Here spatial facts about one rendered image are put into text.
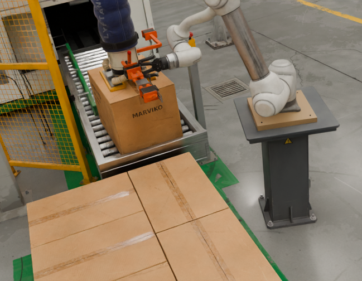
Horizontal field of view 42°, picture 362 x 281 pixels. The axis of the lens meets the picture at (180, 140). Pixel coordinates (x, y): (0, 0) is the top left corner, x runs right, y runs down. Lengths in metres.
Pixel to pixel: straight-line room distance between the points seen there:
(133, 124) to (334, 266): 1.41
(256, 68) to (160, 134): 0.81
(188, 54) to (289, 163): 0.87
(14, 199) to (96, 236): 1.42
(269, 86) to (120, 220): 1.02
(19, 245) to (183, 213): 1.42
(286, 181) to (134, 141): 0.95
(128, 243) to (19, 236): 1.35
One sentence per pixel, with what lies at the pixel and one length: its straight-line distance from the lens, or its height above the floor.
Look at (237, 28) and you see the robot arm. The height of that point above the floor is 1.34.
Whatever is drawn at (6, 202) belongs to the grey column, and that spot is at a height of 0.10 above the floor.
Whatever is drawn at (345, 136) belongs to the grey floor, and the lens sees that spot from 3.96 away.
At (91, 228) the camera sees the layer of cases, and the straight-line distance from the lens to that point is 2.50.
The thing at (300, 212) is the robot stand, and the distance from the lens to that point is 3.12.
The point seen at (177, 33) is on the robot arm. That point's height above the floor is 1.20.
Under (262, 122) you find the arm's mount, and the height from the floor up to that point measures 0.78.
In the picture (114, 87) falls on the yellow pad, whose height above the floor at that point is 0.97.
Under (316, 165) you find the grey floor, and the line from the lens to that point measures 3.63.
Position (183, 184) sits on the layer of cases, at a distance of 2.63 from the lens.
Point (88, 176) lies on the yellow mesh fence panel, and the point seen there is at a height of 0.07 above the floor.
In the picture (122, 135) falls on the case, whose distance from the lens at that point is 2.84.
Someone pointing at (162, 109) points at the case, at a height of 0.81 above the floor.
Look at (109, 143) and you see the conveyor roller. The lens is 3.15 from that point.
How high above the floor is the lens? 2.11
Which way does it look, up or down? 31 degrees down
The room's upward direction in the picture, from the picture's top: 10 degrees counter-clockwise
